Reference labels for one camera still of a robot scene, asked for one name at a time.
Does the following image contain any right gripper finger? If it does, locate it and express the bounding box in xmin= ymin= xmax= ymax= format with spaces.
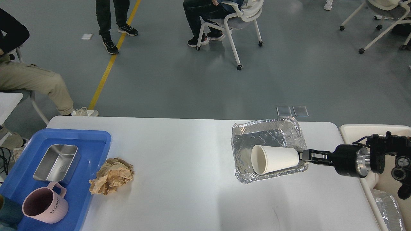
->
xmin=299 ymin=149 xmax=335 ymax=167

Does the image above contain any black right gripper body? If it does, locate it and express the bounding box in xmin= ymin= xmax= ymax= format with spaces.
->
xmin=333 ymin=144 xmax=370 ymax=178

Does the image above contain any aluminium foil tray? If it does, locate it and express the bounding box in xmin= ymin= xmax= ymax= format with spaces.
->
xmin=231 ymin=116 xmax=309 ymax=184

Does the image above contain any white paper cup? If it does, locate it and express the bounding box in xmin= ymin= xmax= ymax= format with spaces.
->
xmin=251 ymin=145 xmax=300 ymax=175

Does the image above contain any brown paper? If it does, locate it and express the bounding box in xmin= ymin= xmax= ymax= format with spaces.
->
xmin=89 ymin=158 xmax=135 ymax=195

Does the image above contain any steel rectangular container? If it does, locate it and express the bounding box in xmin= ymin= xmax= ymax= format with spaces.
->
xmin=33 ymin=144 xmax=81 ymax=185

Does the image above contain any pink mug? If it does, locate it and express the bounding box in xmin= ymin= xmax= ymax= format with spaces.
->
xmin=22 ymin=182 xmax=69 ymax=224

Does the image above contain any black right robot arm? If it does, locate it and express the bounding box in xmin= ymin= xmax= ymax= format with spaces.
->
xmin=299 ymin=131 xmax=411 ymax=200

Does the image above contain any beige plastic bin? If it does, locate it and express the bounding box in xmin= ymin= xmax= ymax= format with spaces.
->
xmin=339 ymin=124 xmax=411 ymax=231

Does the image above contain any person with white sneakers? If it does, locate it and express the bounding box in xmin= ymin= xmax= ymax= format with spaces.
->
xmin=324 ymin=0 xmax=333 ymax=11

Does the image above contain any white office chair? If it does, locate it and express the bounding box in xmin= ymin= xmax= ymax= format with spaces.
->
xmin=196 ymin=0 xmax=264 ymax=71

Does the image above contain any blue plastic tray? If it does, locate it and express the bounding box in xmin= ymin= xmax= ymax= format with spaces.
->
xmin=0 ymin=129 xmax=111 ymax=231

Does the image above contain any person in dark trousers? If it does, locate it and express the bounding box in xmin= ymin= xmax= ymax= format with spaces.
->
xmin=95 ymin=0 xmax=139 ymax=55

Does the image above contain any dark teal object corner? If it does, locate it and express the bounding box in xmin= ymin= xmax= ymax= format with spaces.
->
xmin=0 ymin=195 xmax=24 ymax=231

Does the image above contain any white side table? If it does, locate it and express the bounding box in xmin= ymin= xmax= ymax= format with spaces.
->
xmin=0 ymin=92 xmax=23 ymax=145

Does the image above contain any person in beige trousers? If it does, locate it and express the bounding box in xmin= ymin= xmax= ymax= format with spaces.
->
xmin=0 ymin=9 xmax=99 ymax=116

